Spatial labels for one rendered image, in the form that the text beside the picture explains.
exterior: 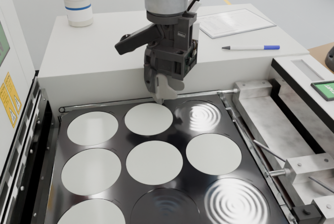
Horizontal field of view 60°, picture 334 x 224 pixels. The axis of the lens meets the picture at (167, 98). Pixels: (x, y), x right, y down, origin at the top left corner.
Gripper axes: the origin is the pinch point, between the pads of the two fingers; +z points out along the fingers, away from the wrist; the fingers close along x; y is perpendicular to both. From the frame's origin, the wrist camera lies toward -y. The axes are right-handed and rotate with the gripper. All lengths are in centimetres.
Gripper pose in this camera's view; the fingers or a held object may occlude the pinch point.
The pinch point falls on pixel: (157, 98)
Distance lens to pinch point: 63.4
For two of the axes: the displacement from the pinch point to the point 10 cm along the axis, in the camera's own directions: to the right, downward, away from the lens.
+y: 9.0, 2.7, -3.5
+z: 0.0, 8.0, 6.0
